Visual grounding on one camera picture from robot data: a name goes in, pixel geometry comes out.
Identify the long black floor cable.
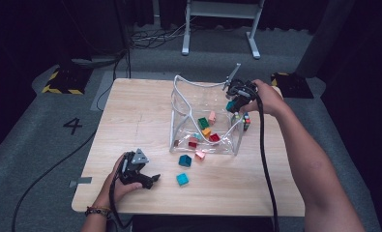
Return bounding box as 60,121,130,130
11,129,99,232

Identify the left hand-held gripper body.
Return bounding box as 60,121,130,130
119,148,150,186

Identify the left hand-held gripper black cable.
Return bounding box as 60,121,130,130
108,159,134,230

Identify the person's left hand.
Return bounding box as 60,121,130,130
96,154,144,210

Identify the green building block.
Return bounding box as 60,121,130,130
197,116,210,131

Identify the hand-held gripper black cable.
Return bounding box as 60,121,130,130
108,159,134,230
255,93,280,232

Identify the black yellow striped base plate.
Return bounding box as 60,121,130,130
270,72,314,100
41,64,95,96

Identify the dark teal roof-shaped block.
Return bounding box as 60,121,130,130
178,154,192,168

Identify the bundle of floor cables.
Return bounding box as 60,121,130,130
130,18,188,50

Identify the beaded bracelet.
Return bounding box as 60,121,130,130
84,206,112,218

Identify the clear plastic zipper bag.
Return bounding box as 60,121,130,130
168,74,249,157

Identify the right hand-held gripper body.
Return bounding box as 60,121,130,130
222,63,259,105

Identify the grey upright panel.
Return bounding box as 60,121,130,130
294,0,356,79

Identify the person's right hand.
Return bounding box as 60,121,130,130
243,79,288,118

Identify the white metal stand frame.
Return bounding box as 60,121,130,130
181,0,266,60

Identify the grey tape piece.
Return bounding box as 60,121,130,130
69,176,93,189

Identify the colourful puzzle cube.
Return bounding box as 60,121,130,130
231,111,251,131

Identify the right hand-held gripper black cable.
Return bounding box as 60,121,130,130
255,93,280,232

